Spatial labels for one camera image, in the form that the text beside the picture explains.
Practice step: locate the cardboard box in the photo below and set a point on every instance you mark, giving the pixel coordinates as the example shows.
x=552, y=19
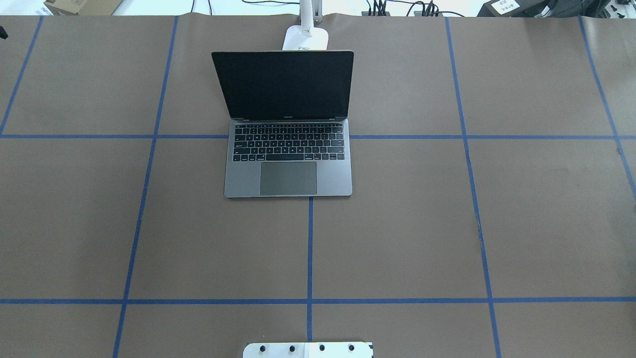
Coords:
x=82, y=7

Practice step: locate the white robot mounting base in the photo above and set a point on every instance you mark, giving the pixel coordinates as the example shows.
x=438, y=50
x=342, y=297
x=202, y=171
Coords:
x=309, y=350

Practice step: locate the black power adapter box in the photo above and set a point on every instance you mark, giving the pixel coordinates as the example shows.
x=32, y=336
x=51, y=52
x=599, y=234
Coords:
x=515, y=8

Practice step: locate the grey laptop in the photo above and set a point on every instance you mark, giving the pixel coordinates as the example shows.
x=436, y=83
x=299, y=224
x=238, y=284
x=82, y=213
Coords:
x=288, y=131

